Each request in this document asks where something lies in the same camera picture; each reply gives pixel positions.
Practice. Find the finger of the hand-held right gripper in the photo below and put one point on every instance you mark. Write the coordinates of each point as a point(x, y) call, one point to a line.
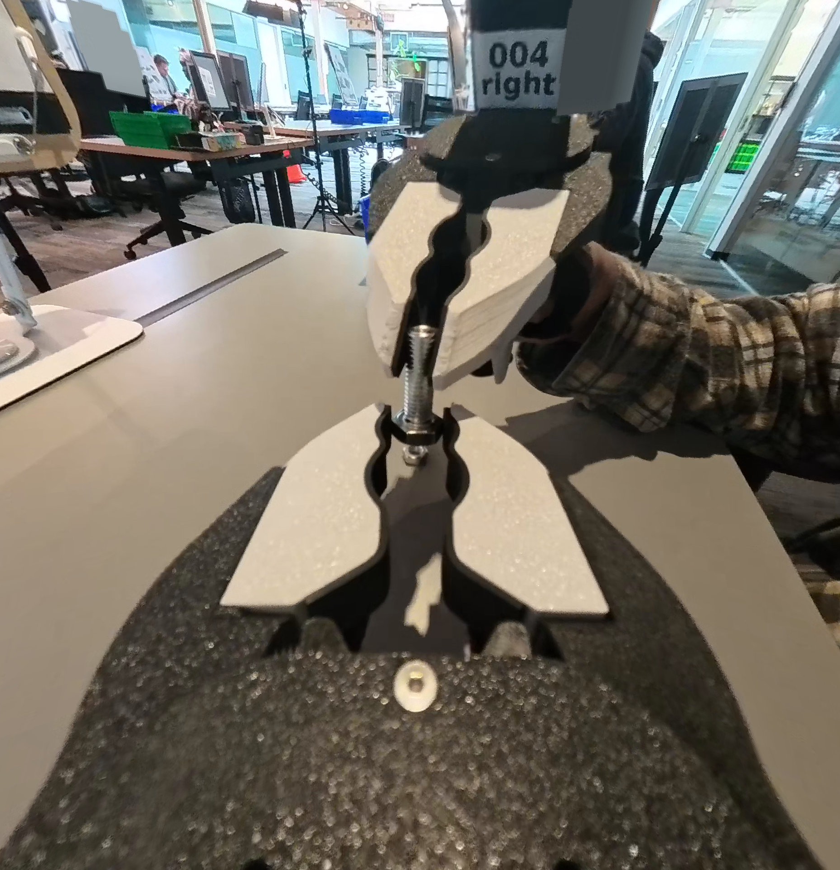
point(515, 272)
point(399, 258)

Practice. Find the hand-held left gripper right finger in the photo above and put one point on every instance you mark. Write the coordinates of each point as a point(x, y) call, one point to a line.
point(522, 537)

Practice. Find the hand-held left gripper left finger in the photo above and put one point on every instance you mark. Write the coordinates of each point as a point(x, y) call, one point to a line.
point(311, 523)

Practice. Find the slim silver hex bolt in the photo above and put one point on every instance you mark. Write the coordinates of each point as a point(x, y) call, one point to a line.
point(420, 380)

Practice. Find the person's right hand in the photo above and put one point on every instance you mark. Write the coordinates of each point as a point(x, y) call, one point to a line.
point(596, 272)

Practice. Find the orange traffic cone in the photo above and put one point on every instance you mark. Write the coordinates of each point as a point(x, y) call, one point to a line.
point(296, 175)

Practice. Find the row of blue bins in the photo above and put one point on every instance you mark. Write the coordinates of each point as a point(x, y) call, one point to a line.
point(358, 117)

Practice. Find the light wood office desk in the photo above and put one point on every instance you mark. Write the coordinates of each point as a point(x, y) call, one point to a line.
point(324, 129)

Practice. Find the black mesh bin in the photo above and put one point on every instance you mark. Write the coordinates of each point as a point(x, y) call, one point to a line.
point(239, 200)

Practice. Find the black panel on stand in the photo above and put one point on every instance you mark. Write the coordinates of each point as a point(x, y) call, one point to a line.
point(698, 129)

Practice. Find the patterned small box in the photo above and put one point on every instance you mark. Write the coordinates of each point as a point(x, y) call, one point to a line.
point(222, 141)

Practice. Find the green lit display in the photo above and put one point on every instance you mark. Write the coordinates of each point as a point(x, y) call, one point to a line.
point(745, 156)

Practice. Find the black computer monitor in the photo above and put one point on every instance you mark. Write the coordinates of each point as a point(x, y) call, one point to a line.
point(241, 78)

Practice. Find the black small box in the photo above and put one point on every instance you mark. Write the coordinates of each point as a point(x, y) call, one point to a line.
point(188, 141)

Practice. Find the black office chair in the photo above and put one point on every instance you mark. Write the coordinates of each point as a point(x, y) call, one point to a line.
point(168, 187)

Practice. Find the monitor showing white page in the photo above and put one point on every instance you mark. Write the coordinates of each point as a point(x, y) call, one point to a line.
point(209, 81)

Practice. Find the light stand tripod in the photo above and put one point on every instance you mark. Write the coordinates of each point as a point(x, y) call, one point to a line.
point(270, 8)

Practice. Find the brown office desk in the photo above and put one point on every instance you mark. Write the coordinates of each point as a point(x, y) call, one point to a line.
point(141, 151)

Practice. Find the green plastic bin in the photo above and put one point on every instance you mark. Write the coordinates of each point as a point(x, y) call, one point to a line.
point(141, 129)

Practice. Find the white metal stand base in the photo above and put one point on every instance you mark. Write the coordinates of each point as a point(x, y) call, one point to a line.
point(86, 333)

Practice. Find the person's plaid shirt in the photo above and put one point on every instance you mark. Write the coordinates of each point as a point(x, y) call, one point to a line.
point(834, 612)

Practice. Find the printed instruction sheet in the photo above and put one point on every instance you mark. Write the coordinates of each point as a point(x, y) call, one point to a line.
point(12, 68)

